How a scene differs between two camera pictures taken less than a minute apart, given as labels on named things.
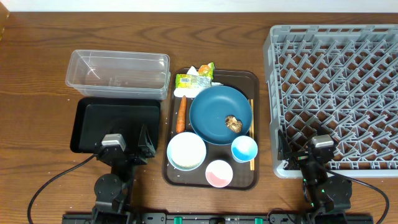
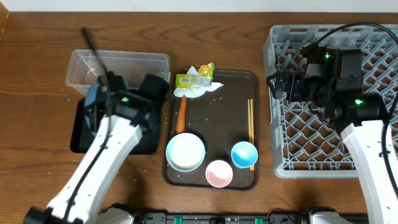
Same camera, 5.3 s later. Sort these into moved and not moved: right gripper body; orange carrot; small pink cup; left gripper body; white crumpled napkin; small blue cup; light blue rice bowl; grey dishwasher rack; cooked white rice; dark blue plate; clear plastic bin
Moved: dark blue plate; small blue cup; right gripper body; left gripper body
Not moved: orange carrot; clear plastic bin; small pink cup; light blue rice bowl; white crumpled napkin; grey dishwasher rack; cooked white rice
